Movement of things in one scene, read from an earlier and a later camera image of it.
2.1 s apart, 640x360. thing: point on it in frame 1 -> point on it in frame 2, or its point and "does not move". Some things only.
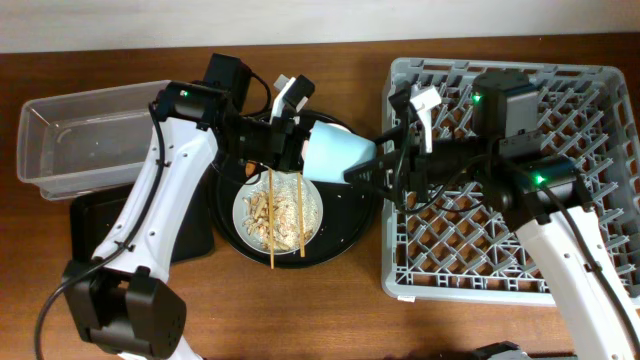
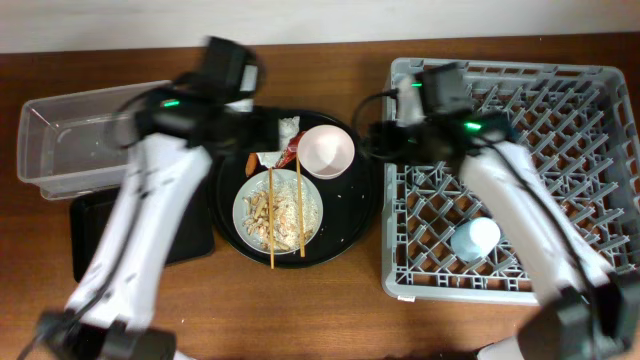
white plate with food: (251, 212) does not move
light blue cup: (330, 149) -> (476, 239)
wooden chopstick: (301, 213) does not move
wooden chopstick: (271, 216) does not move
